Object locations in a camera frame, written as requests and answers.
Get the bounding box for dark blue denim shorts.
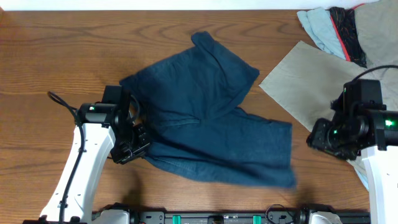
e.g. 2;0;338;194
120;32;296;188

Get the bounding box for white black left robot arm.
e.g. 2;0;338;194
35;85;151;224

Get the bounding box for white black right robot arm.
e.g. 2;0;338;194
307;79;397;223

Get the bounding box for khaki grey shorts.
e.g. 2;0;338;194
260;0;397;130

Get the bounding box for black red patterned garment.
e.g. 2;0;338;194
329;7;367;68

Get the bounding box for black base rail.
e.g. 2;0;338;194
91;202;373;224

